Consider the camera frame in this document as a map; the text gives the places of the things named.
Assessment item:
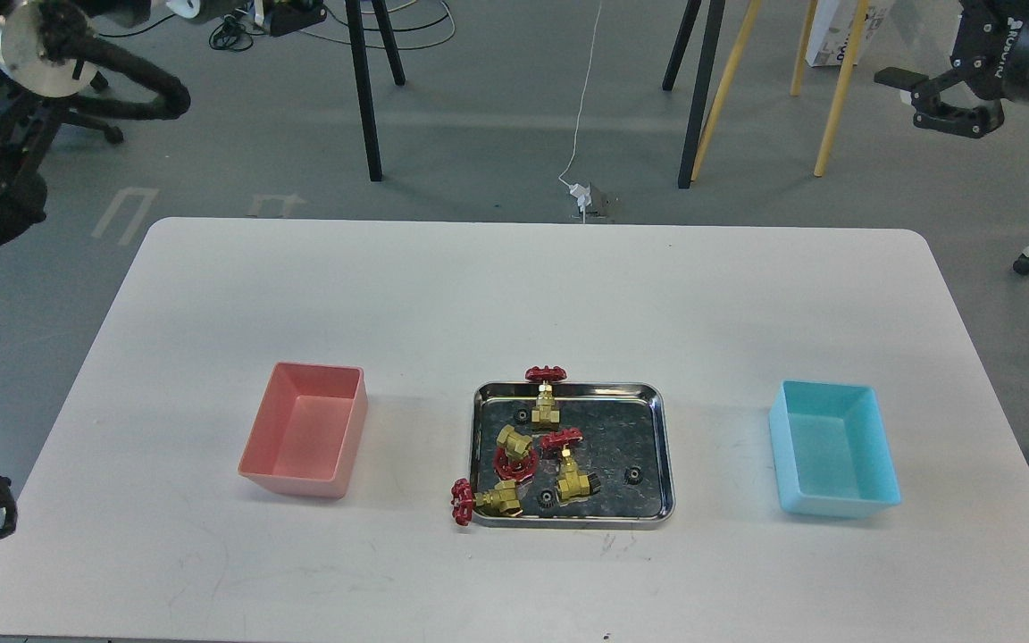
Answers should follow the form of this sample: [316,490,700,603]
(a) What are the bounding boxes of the black cables on floor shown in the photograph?
[95,0,456,53]

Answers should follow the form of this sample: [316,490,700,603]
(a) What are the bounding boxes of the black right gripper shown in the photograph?
[874,1,1029,138]

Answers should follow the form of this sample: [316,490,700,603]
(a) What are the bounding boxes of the black office chair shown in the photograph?
[54,71,125,144]

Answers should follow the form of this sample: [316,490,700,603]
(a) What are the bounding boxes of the black tripod legs right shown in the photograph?
[662,1,728,188]

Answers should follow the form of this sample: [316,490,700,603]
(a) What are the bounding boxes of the black tripod legs left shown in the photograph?
[344,1,406,182]

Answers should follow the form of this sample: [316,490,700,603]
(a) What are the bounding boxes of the brass valve top red handle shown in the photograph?
[525,366,567,430]

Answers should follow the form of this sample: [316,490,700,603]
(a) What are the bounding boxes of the brass valve red wheel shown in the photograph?
[493,424,539,483]

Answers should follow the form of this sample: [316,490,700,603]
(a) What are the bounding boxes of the white cable with plug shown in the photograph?
[557,0,605,217]

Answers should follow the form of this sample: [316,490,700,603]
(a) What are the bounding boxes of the blue plastic box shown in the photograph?
[768,380,902,517]

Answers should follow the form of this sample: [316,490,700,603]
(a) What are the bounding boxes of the yellow wooden legs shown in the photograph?
[689,1,870,183]

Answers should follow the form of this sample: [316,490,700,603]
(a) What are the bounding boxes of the metal tray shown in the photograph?
[465,381,675,530]

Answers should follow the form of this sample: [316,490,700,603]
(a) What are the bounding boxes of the brass valve red handle centre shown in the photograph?
[540,428,601,505]

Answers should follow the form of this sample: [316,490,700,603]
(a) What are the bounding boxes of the white cardboard box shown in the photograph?
[805,1,895,68]

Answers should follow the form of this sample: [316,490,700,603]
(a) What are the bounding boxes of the brass valve red handle bottom-left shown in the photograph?
[450,479,523,526]

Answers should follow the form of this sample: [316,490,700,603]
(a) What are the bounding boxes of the black tripod legs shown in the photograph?
[662,1,728,188]
[344,1,406,182]

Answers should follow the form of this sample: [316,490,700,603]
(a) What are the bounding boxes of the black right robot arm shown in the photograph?
[874,1,1029,138]

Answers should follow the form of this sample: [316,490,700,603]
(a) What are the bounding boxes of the pink plastic box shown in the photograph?
[238,362,368,499]

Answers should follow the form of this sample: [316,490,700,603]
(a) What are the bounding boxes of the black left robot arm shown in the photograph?
[0,1,189,248]

